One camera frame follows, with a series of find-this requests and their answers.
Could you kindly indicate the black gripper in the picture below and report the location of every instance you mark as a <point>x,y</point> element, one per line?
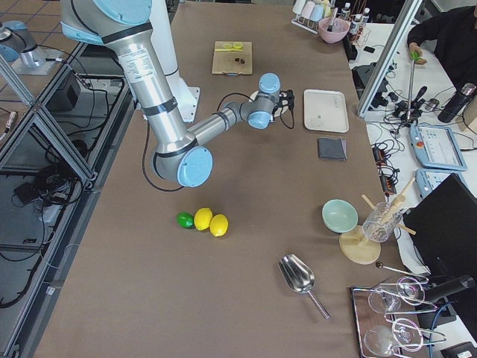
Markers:
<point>284,99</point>

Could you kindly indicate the white round plate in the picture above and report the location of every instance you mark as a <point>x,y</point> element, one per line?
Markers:
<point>279,111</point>

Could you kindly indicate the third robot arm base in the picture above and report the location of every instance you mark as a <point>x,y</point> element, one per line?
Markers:
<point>19,48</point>

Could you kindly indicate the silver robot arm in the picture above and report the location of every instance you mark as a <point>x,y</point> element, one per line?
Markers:
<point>126,28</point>

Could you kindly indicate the cream rabbit tray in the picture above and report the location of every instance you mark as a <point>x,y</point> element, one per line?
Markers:
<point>325,110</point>

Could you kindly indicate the metal glass rack tray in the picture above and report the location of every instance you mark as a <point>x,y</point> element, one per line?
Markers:
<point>386,318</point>

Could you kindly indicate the bamboo cutting board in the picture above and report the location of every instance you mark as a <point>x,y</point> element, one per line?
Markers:
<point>223,62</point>

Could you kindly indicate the grey folded cloth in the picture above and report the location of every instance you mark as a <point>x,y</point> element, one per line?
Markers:
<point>332,148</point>

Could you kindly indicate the pastel cup rack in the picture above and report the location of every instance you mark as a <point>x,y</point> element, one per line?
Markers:
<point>308,13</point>

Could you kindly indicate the pink ice bowl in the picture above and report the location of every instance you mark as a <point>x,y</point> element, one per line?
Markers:
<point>339,30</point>

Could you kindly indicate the mint green bowl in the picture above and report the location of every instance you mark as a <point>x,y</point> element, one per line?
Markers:
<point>339,216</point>

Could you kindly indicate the yellow lemon outer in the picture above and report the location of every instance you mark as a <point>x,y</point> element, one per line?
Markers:
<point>219,225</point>

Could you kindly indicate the yellow lemon near lime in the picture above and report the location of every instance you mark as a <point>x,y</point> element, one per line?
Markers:
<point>202,218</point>

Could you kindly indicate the clear textured glass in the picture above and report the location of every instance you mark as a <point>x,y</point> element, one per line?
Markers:
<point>381,222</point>

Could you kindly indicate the grey teach pendant upper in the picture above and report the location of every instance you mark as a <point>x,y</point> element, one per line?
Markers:
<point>436,148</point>

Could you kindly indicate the grey teach pendant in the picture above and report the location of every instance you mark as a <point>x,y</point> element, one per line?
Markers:
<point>436,148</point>
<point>428,179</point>

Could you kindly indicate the green lime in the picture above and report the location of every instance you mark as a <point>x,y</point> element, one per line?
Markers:
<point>185,219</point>

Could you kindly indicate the wooden cup stand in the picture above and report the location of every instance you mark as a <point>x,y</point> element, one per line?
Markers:
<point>356,247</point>

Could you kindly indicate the grey teach pendant lower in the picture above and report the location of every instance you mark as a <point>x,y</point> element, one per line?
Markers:
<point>428,179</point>

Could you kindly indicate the black thermos bottle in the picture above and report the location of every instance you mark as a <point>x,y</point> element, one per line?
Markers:
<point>457,102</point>

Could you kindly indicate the metal ice scoop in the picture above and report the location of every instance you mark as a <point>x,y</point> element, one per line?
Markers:
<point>301,279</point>

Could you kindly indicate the person in black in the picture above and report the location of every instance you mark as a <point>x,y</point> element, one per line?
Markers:
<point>454,32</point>

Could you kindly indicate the black monitor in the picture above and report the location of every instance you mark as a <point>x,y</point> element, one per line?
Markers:
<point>445,225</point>

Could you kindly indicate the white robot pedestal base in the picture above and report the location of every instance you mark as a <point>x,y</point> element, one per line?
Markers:
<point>162,53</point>

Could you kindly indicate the aluminium frame post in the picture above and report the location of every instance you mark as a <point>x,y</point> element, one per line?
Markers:
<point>398,32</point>

